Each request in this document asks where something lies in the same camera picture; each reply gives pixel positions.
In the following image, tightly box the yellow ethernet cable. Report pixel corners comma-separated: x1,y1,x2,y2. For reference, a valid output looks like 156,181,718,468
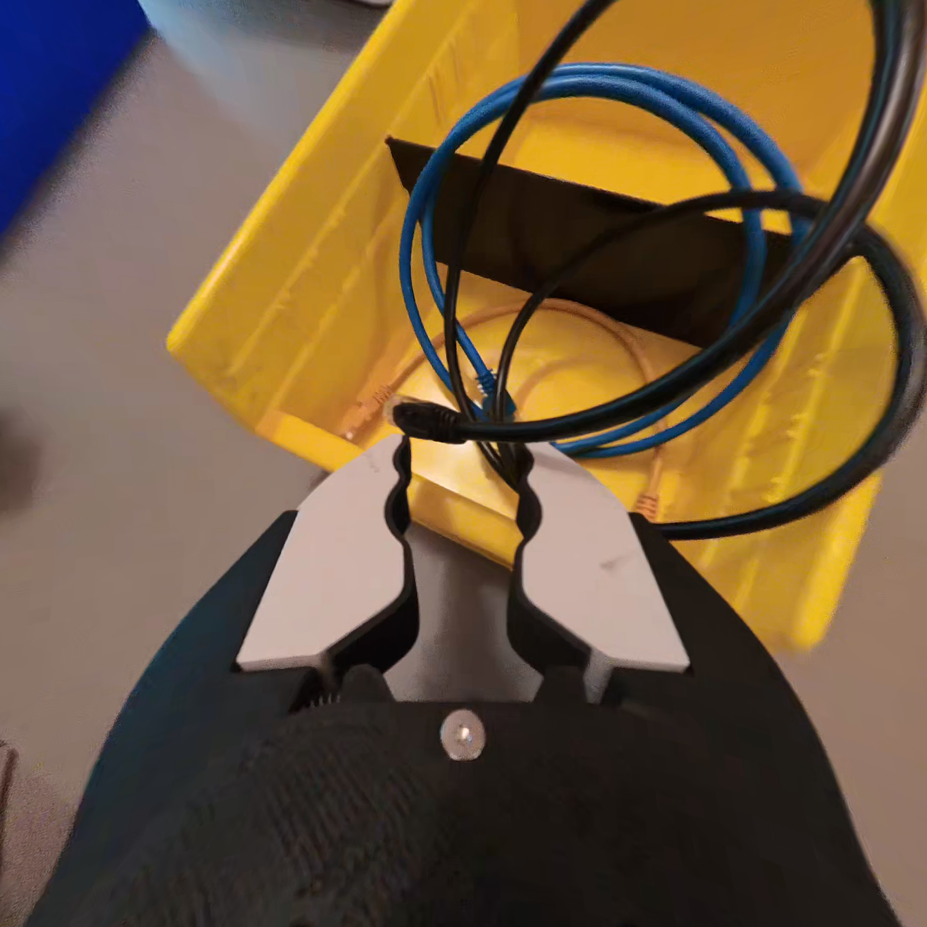
348,300,663,519

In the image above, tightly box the black ethernet cable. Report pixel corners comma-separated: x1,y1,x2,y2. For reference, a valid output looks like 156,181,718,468
391,0,927,540

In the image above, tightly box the blue storage bin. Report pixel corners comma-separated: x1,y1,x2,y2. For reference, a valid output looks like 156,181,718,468
0,0,152,243

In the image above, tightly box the yellow storage bin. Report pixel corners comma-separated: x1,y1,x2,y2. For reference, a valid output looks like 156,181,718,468
167,0,927,653

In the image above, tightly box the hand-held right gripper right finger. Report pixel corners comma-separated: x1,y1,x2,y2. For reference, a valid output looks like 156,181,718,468
507,443,689,700

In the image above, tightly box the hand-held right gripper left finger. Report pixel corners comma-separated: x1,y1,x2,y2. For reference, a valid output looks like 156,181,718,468
235,435,420,669

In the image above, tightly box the blue ethernet cable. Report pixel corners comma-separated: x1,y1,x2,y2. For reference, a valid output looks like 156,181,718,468
400,64,812,459

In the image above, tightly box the black bin divider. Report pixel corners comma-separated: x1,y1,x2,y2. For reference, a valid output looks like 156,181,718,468
386,136,798,350

